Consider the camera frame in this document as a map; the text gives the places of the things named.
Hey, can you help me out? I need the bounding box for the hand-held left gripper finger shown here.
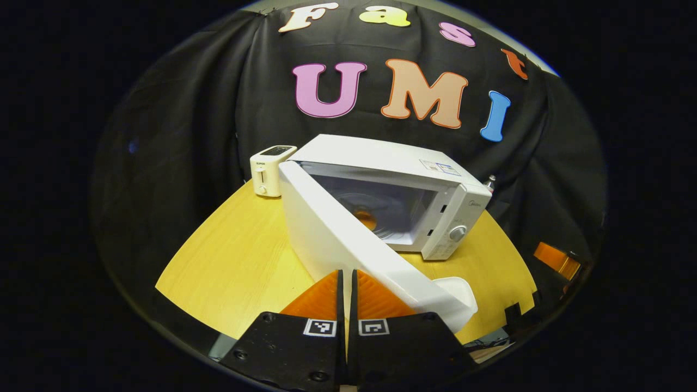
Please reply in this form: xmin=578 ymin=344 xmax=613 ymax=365
xmin=348 ymin=269 xmax=480 ymax=389
xmin=218 ymin=269 xmax=346 ymax=392

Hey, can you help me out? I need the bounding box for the white microwave oven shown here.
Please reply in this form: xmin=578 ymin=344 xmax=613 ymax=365
xmin=278 ymin=134 xmax=493 ymax=334

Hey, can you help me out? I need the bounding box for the glazed donut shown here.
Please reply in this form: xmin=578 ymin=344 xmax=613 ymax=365
xmin=353 ymin=207 xmax=378 ymax=231

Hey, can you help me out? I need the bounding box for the white toaster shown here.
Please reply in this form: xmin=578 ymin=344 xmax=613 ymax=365
xmin=249 ymin=145 xmax=298 ymax=198

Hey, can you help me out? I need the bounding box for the black backdrop cloth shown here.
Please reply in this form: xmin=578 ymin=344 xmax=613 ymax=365
xmin=90 ymin=0 xmax=608 ymax=349

